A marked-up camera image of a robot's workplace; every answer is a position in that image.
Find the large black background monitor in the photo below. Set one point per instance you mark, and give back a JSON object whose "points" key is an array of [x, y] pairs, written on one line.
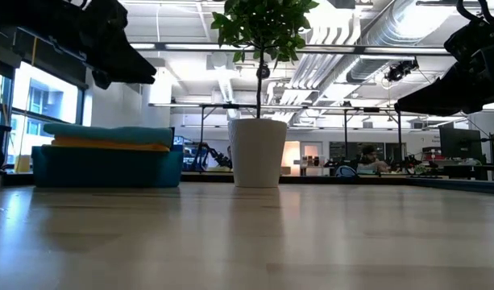
{"points": [[460, 145]]}

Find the person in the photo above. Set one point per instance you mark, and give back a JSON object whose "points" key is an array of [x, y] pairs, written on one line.
{"points": [[370, 159]]}

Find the teal plastic bin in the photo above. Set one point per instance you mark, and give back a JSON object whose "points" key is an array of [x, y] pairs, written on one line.
{"points": [[109, 169]]}

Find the black ceiling light cluster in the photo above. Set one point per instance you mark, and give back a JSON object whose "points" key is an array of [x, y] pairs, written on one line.
{"points": [[399, 70]]}

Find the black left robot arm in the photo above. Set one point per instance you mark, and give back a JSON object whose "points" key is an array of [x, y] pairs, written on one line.
{"points": [[37, 24]]}

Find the blue white rounded object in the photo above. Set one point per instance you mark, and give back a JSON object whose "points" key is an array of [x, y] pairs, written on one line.
{"points": [[346, 171]]}

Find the orange microfiber towel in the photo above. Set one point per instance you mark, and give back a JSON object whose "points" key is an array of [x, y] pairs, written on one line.
{"points": [[109, 145]]}

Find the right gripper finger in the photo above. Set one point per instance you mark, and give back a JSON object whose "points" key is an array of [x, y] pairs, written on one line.
{"points": [[432, 113], [436, 94]]}

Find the green leafy plant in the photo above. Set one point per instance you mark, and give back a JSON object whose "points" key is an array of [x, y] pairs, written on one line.
{"points": [[262, 28]]}

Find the blue microfiber towel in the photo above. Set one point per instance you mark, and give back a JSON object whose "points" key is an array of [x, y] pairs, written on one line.
{"points": [[109, 135]]}

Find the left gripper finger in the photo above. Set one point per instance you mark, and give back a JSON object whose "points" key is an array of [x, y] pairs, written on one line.
{"points": [[121, 80], [135, 62]]}

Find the black ceiling spotlight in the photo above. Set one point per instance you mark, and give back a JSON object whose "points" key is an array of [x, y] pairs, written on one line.
{"points": [[263, 71]]}

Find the black aluminium table frame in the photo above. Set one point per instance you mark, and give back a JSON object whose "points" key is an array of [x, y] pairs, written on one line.
{"points": [[452, 185]]}

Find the white plant pot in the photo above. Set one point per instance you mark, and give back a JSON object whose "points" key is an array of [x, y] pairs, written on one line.
{"points": [[256, 153]]}

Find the yellow bin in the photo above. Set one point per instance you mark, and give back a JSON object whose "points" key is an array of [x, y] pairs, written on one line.
{"points": [[23, 164]]}

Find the background black robot arm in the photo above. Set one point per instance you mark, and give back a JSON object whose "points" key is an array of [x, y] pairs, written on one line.
{"points": [[214, 155]]}

